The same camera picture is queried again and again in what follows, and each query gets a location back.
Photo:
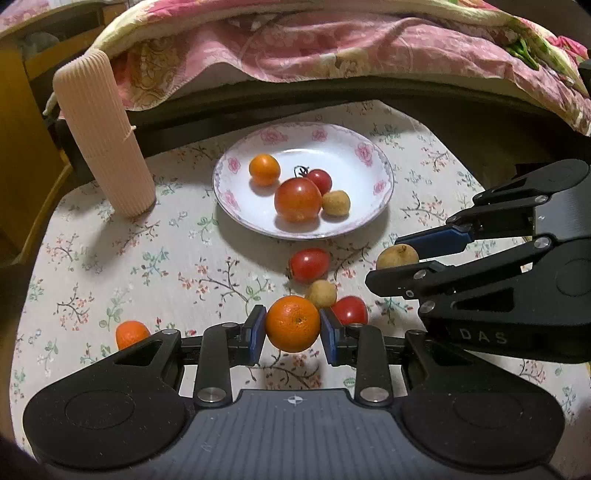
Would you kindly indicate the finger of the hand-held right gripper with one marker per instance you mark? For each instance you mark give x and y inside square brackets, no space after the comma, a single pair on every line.
[401,281]
[438,241]

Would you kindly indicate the yellow green floral quilt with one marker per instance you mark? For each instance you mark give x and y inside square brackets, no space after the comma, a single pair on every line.
[554,46]

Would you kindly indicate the mandarin orange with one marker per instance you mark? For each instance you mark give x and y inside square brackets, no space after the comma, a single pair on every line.
[292,323]
[132,333]
[264,169]

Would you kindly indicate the wooden cabinet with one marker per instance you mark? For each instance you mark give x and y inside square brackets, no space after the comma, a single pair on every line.
[18,138]

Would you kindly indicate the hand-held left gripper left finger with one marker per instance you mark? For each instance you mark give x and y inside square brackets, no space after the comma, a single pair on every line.
[256,332]

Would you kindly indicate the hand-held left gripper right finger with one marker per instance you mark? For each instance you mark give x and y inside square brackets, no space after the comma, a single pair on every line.
[330,339]

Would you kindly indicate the large red tomato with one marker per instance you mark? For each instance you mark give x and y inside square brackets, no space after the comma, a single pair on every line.
[298,199]

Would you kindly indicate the brown longan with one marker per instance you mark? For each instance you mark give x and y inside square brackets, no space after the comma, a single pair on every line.
[322,293]
[398,257]
[336,203]

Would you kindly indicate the white plate with pink flowers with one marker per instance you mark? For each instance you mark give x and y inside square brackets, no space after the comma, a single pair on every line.
[355,189]

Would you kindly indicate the pink ribbed tumbler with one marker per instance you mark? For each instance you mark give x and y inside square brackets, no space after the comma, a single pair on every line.
[108,138]

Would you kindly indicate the red cherry tomato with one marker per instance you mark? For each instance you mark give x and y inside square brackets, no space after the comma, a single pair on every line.
[351,310]
[309,264]

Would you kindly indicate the grey cloth bundle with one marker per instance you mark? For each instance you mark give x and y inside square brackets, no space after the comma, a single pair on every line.
[39,46]

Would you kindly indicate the cherry tomato with stem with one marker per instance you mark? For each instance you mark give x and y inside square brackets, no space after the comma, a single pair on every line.
[322,180]

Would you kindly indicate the pink floral blanket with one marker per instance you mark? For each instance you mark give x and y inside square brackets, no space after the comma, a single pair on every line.
[323,50]

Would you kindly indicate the floral tablecloth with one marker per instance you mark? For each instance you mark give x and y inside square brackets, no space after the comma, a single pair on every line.
[138,277]

